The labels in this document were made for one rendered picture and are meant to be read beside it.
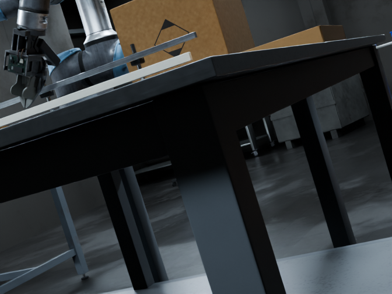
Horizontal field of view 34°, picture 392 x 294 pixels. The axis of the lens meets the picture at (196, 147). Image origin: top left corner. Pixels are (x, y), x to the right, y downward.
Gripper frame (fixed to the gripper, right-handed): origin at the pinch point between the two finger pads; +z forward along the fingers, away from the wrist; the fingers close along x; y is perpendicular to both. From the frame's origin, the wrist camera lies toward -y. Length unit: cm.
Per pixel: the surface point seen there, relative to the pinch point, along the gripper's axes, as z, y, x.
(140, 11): -28.4, -19.1, 19.3
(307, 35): -33, 14, 73
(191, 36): -26.4, -2.4, 41.7
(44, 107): -1.5, 4.6, 8.2
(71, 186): 221, -484, -263
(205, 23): -29, -19, 38
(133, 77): -14.7, 4.6, 31.9
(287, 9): -18, -686, -106
